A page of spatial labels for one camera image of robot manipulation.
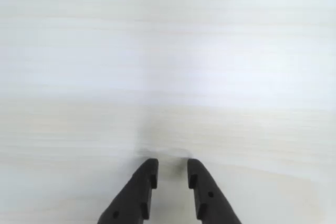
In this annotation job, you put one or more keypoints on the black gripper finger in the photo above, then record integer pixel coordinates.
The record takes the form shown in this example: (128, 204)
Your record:
(136, 190)
(210, 203)

